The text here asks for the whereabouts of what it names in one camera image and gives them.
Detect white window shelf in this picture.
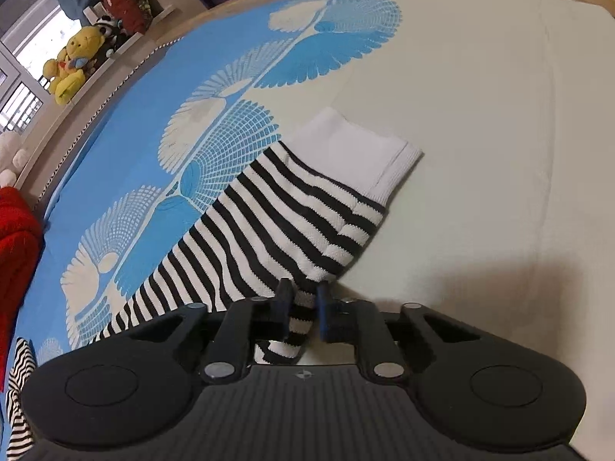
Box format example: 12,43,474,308
48,4,178,101

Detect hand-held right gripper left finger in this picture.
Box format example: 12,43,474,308
144,279,295,386

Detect blue white patterned bedsheet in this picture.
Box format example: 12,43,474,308
0,0,615,461

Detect window with railing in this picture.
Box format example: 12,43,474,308
0,0,65,135

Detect yellow bear plush toy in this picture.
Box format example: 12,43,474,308
42,26,107,105

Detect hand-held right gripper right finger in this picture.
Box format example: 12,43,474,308
314,281,464,380

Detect black white striped shirt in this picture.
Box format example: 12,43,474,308
0,107,424,461

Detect white plush toy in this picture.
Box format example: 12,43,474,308
0,132,32,176

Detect red knitted cloth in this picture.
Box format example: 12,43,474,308
0,186,45,395

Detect panda plush toy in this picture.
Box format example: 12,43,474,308
93,15,130,53

